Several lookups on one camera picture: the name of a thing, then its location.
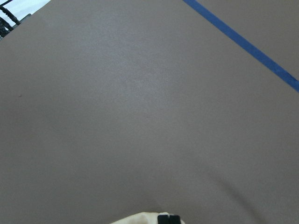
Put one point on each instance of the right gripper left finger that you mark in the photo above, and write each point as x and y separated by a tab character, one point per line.
163	219

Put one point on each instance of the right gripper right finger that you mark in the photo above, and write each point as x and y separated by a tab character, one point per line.
174	219

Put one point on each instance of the beige long-sleeve graphic shirt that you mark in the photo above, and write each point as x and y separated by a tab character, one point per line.
142	218

